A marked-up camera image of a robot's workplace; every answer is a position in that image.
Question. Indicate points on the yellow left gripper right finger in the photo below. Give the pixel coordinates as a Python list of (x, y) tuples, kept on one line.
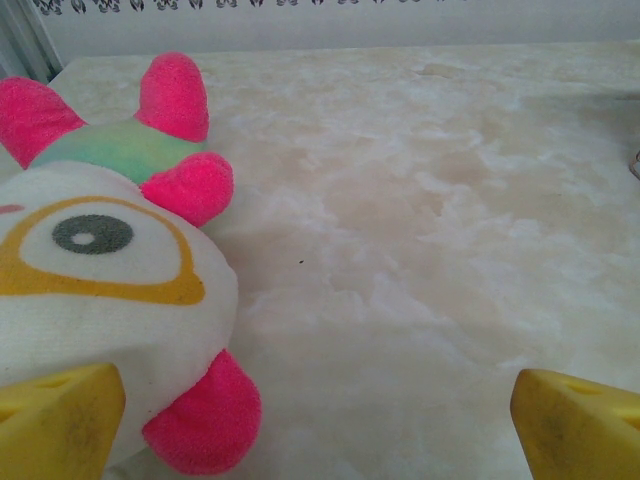
[(580, 435)]

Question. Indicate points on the white pink green plush toy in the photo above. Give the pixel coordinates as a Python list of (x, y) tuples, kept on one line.
[(100, 280)]

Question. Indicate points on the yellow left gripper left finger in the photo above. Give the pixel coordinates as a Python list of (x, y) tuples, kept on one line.
[(55, 430)]

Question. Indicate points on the aluminium frame post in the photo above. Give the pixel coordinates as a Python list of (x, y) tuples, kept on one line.
[(25, 35)]

